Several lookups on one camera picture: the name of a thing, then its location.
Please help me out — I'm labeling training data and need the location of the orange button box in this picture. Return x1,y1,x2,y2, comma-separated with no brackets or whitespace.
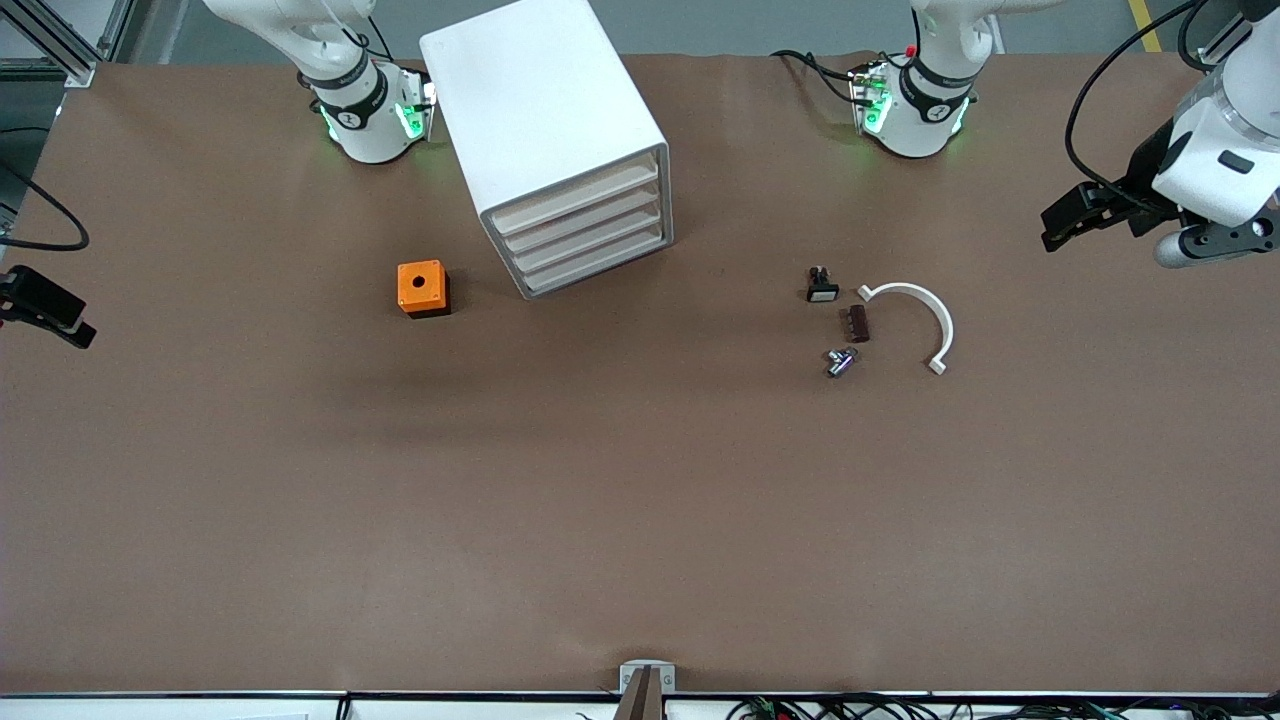
397,260,451,319

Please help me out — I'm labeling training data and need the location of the white curved plastic clip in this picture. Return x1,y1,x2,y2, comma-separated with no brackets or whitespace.
857,282,955,376

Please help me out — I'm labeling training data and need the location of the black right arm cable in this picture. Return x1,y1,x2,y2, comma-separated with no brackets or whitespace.
0,163,91,252

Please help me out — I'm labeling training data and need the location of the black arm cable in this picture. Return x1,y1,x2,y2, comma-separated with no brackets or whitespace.
0,163,91,252
1064,0,1206,196

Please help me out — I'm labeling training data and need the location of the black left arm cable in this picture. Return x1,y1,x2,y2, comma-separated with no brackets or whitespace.
1064,0,1206,196

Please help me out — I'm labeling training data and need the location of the aluminium frame profile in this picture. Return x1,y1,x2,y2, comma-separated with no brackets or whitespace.
0,0,137,87
1196,15,1256,77

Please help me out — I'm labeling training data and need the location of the black base cable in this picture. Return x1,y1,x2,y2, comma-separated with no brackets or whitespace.
770,48,873,107

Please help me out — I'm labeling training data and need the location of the grey metal bracket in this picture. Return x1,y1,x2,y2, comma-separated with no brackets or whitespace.
619,661,677,720

